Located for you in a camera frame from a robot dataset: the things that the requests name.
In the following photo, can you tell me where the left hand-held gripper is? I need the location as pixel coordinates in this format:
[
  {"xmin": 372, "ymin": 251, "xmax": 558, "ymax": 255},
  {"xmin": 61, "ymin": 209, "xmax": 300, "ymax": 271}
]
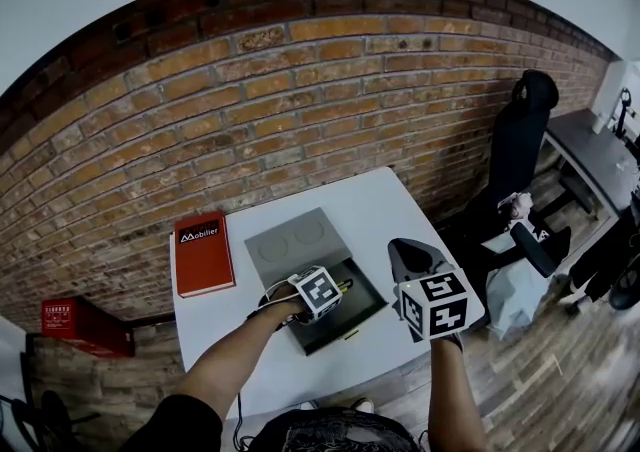
[{"xmin": 256, "ymin": 264, "xmax": 346, "ymax": 327}]

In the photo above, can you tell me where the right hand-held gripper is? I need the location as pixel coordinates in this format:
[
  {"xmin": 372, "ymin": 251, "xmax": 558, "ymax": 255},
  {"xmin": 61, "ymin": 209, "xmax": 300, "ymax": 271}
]
[{"xmin": 387, "ymin": 237, "xmax": 472, "ymax": 344}]

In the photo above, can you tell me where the grey box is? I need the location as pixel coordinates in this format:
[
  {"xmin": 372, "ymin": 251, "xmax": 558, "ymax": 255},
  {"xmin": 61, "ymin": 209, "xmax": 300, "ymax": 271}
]
[{"xmin": 243, "ymin": 206, "xmax": 391, "ymax": 358}]

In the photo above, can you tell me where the person's left forearm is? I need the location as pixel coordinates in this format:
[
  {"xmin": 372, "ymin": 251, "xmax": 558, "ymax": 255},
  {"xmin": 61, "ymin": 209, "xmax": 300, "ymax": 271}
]
[{"xmin": 178, "ymin": 300, "xmax": 307, "ymax": 422}]

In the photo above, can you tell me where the person's right forearm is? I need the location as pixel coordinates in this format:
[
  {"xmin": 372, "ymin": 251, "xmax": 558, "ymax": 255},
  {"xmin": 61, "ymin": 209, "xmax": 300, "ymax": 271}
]
[{"xmin": 427, "ymin": 332, "xmax": 489, "ymax": 452}]

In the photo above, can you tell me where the red cardboard box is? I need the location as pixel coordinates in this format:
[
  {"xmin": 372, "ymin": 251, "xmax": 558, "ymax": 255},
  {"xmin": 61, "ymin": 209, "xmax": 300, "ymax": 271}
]
[{"xmin": 40, "ymin": 296, "xmax": 136, "ymax": 359}]

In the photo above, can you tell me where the white plastic bag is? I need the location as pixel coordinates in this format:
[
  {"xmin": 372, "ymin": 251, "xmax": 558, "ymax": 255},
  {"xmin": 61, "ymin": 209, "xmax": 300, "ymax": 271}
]
[{"xmin": 485, "ymin": 258, "xmax": 557, "ymax": 341}]

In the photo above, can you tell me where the red book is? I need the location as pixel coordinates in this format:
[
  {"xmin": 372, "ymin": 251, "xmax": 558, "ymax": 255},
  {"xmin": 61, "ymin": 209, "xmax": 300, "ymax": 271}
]
[{"xmin": 173, "ymin": 210, "xmax": 237, "ymax": 299}]

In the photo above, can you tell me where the white pink bundle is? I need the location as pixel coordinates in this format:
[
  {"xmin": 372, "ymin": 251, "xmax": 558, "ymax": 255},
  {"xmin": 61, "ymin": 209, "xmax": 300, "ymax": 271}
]
[{"xmin": 496, "ymin": 191, "xmax": 534, "ymax": 232}]

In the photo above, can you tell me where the person's black printed shirt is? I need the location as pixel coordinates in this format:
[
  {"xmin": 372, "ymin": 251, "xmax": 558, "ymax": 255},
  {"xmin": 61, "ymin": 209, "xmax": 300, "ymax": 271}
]
[{"xmin": 248, "ymin": 408, "xmax": 418, "ymax": 452}]

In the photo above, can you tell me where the black office chair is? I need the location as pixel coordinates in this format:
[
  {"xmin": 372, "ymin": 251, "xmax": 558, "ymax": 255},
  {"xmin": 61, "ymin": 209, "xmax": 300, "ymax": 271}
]
[{"xmin": 467, "ymin": 68, "xmax": 574, "ymax": 292}]

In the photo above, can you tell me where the grey desk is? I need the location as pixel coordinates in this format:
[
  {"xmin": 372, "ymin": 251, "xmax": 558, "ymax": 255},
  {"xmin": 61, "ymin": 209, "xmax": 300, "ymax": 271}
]
[{"xmin": 541, "ymin": 107, "xmax": 640, "ymax": 222}]

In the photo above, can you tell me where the black stand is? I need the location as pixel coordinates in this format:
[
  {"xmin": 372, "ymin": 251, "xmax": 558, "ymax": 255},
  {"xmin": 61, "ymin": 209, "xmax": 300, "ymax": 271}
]
[{"xmin": 613, "ymin": 87, "xmax": 640, "ymax": 141}]

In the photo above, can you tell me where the black chair base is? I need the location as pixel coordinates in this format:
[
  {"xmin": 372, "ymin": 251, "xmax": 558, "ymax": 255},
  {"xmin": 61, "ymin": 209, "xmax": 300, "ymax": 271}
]
[{"xmin": 0, "ymin": 388, "xmax": 96, "ymax": 452}]

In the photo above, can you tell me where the black cable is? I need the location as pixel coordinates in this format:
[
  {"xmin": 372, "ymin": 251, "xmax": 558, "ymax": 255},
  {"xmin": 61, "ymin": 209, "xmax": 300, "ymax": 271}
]
[{"xmin": 232, "ymin": 389, "xmax": 257, "ymax": 452}]

